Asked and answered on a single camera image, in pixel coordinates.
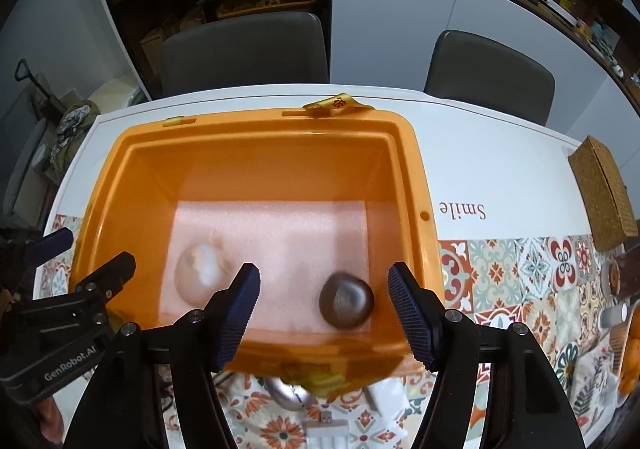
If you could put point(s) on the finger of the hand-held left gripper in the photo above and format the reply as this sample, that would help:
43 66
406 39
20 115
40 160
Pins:
50 246
112 271

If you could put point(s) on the pink foam sheet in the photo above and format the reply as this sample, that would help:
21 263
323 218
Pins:
280 234

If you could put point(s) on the leaf printed cloth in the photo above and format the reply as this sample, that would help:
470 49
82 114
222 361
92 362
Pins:
595 379

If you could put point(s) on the grey upholstered chair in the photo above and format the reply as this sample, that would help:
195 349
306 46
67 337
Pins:
240 54
487 71

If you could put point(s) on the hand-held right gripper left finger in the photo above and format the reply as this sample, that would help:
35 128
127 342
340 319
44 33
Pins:
239 311

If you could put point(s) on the plate with snacks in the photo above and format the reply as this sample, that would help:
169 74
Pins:
612 276

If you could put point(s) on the patterned tablecloth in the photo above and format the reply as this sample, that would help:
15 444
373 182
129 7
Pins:
500 169

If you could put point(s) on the person's left hand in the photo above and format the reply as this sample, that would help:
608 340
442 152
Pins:
52 421

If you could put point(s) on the camouflage bag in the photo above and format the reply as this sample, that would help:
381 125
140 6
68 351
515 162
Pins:
75 126

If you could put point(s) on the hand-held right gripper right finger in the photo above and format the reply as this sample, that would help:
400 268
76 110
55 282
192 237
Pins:
411 316

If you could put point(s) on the white translucent round object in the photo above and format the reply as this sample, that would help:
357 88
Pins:
200 274

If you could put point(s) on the white cup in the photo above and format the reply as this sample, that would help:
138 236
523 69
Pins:
615 316

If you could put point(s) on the orange plastic storage box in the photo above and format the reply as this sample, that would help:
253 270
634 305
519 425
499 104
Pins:
150 169

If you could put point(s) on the dark grey round object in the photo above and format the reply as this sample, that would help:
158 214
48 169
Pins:
346 301

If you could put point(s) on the white ribbed usb adapter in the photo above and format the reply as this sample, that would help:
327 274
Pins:
327 431

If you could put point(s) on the woven wicker basket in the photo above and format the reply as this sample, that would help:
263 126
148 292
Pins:
602 194

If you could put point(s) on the silver metal object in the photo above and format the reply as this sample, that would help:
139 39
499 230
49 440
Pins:
285 391

